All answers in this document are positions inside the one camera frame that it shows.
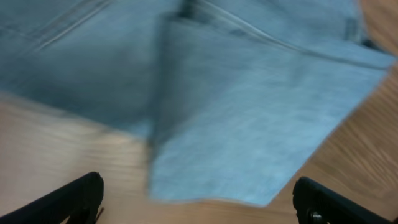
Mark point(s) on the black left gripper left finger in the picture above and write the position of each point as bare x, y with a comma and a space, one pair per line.
77, 202

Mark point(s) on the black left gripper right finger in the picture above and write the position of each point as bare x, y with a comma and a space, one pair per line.
315, 203

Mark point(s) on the light blue denim jeans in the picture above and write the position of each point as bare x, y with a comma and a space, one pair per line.
234, 95

